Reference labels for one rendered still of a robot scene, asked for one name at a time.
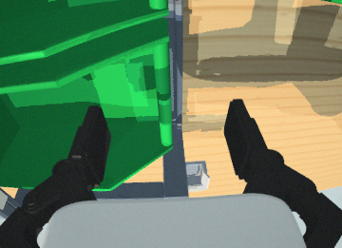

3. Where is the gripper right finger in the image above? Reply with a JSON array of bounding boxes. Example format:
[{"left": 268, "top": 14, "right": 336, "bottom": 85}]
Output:
[{"left": 223, "top": 99, "right": 342, "bottom": 248}]

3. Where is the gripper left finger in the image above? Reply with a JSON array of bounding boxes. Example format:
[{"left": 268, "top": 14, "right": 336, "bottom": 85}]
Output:
[{"left": 0, "top": 105, "right": 111, "bottom": 248}]

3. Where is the dark grey shelf unit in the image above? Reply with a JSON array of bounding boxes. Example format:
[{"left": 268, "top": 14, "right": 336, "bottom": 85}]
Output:
[{"left": 0, "top": 0, "right": 210, "bottom": 219}]

